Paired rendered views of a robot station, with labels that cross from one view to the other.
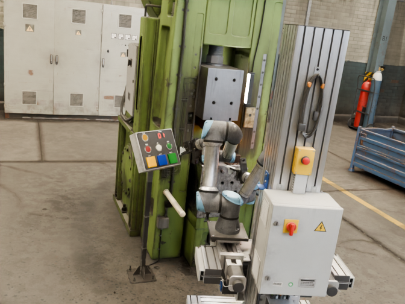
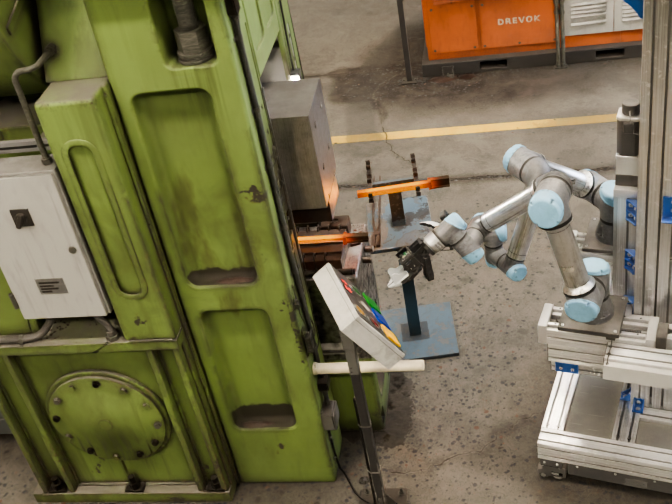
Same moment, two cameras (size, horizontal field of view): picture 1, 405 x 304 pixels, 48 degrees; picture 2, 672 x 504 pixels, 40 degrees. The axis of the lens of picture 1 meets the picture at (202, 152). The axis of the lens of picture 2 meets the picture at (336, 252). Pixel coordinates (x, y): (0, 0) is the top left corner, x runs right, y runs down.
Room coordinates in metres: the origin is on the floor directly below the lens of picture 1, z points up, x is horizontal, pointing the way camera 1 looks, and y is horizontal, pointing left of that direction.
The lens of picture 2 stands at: (1.74, 2.45, 3.20)
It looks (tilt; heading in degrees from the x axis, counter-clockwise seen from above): 36 degrees down; 306
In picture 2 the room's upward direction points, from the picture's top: 11 degrees counter-clockwise
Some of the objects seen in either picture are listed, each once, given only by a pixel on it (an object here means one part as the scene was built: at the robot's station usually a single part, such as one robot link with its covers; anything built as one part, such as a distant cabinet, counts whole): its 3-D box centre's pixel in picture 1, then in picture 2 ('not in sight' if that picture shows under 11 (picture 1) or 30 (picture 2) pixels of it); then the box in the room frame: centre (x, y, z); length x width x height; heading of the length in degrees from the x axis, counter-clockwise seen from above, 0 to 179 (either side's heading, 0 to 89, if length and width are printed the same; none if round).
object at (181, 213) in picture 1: (174, 202); (369, 366); (3.33, 0.17, 0.62); 0.44 x 0.05 x 0.05; 22
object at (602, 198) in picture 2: not in sight; (613, 200); (2.60, -0.70, 0.98); 0.13 x 0.12 x 0.14; 145
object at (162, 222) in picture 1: (162, 222); (329, 415); (3.51, 0.27, 0.36); 0.09 x 0.07 x 0.12; 112
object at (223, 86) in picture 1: (218, 90); (272, 141); (3.75, -0.07, 1.47); 0.42 x 0.39 x 0.40; 22
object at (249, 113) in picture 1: (249, 117); not in sight; (3.78, -0.36, 1.27); 0.09 x 0.02 x 0.17; 112
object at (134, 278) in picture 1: (141, 270); (381, 502); (3.25, 0.38, 0.05); 0.22 x 0.22 x 0.09; 22
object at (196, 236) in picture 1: (203, 227); (323, 369); (3.76, -0.08, 0.23); 0.55 x 0.37 x 0.47; 22
